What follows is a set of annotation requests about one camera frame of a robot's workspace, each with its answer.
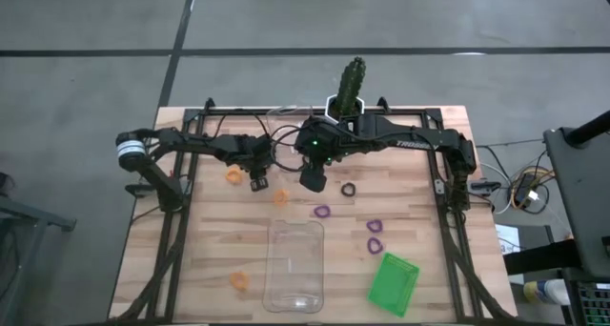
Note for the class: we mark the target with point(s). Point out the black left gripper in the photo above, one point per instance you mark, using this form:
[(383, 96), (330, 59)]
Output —
[(257, 156)]

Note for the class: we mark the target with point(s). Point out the black metal table frame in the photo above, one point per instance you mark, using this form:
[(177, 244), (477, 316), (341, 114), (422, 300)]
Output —
[(405, 111)]

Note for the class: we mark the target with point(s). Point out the black pole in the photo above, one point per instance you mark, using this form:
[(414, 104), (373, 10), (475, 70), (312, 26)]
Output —
[(591, 128)]

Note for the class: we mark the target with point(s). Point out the white paper sheet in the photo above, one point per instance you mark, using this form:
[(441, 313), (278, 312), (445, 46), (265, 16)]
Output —
[(507, 238)]

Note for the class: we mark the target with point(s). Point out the white spray bottle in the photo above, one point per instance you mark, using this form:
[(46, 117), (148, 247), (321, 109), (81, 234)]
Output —
[(548, 291)]

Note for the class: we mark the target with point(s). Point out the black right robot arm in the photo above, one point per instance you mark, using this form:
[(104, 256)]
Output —
[(419, 141)]

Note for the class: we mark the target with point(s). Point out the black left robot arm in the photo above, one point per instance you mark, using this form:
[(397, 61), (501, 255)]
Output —
[(200, 142)]

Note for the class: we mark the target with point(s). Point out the grey side table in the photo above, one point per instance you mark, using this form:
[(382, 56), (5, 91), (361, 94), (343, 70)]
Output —
[(576, 188)]

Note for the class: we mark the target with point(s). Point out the white hexagonal plant pot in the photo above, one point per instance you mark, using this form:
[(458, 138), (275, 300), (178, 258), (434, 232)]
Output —
[(328, 109)]

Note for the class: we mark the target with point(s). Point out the grey metal furniture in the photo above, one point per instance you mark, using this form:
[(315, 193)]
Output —
[(33, 221)]

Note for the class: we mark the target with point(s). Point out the black table clamp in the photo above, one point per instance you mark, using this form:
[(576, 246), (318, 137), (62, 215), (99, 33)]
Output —
[(138, 189), (483, 186)]

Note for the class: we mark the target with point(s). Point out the green cactus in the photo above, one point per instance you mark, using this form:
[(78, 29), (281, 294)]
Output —
[(350, 85)]

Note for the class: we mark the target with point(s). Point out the green plastic tray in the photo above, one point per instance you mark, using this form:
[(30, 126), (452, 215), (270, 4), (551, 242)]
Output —
[(393, 283)]

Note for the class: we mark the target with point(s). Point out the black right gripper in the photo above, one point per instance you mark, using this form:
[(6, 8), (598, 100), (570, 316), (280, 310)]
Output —
[(313, 179)]

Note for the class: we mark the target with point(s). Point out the clear plastic container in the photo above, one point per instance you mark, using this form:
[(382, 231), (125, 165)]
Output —
[(293, 269), (286, 121)]

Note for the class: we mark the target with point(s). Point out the dark plastic crate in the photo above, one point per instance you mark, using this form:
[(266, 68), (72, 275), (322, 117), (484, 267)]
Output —
[(593, 304)]

